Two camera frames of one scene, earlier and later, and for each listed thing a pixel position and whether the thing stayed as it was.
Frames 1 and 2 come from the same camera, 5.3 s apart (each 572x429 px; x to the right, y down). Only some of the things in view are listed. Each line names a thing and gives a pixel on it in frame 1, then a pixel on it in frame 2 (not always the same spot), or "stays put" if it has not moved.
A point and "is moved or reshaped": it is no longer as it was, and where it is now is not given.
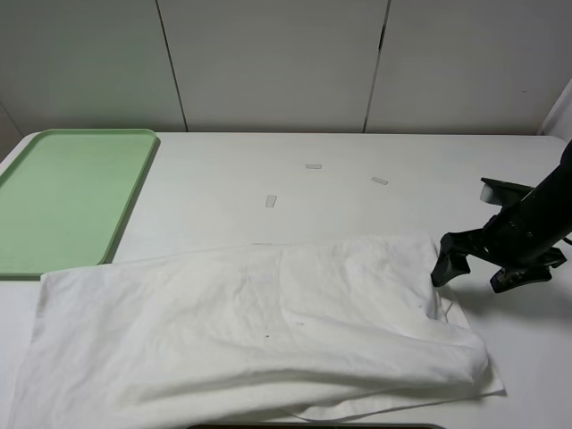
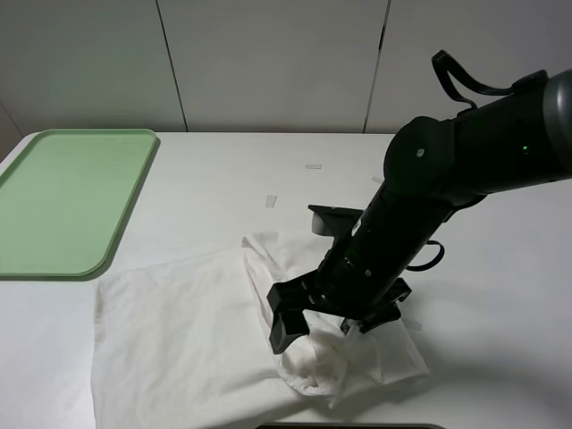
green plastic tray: (65, 197) stays put
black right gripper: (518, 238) → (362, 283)
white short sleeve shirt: (248, 334) is moved or reshaped
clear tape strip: (271, 201) stays put
